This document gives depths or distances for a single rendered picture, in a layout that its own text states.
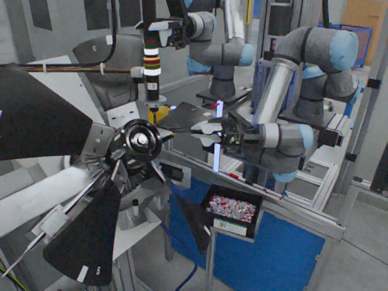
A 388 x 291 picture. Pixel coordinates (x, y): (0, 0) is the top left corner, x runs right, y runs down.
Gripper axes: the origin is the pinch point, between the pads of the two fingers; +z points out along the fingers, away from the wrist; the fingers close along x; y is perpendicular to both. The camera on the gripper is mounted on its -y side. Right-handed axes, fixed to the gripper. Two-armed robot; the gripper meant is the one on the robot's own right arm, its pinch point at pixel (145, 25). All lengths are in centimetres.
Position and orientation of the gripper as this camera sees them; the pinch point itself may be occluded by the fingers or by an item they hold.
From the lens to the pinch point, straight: 73.8
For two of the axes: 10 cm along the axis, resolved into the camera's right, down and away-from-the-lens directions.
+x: -8.8, -2.4, 4.1
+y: -0.2, 8.7, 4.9
